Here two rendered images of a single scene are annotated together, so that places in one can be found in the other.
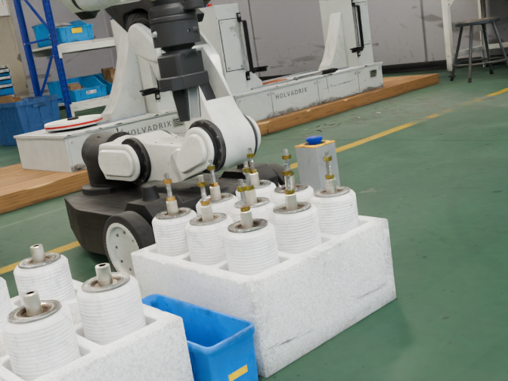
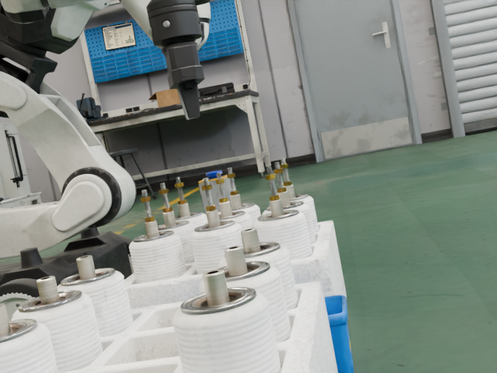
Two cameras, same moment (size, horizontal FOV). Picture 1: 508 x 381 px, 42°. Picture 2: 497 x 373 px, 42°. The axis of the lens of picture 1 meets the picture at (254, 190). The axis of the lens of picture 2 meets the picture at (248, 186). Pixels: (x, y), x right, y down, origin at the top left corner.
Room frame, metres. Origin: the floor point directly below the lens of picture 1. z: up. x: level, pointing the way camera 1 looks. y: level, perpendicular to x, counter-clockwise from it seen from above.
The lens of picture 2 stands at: (0.30, 0.79, 0.41)
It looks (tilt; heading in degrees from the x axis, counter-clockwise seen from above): 5 degrees down; 321
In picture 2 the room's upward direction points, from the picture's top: 11 degrees counter-clockwise
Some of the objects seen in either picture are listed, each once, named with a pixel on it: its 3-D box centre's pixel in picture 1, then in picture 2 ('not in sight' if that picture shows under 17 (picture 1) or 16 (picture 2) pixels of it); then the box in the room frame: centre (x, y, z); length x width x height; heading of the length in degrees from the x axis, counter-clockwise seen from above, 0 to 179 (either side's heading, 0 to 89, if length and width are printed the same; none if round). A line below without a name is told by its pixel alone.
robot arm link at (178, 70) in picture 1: (178, 55); (178, 51); (1.26, 0.10, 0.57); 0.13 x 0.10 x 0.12; 151
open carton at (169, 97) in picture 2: not in sight; (174, 95); (5.32, -2.67, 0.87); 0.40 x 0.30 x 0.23; 28
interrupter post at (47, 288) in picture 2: not in sight; (48, 291); (1.07, 0.49, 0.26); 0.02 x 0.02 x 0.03
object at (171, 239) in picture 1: (181, 255); (163, 284); (1.35, 0.17, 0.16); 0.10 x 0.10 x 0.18
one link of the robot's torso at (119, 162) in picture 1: (142, 156); not in sight; (2.03, 0.33, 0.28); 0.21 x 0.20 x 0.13; 42
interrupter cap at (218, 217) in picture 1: (208, 219); (214, 226); (1.26, 0.10, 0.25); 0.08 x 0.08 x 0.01
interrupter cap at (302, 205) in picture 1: (292, 208); (285, 206); (1.24, -0.07, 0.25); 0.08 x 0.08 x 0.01
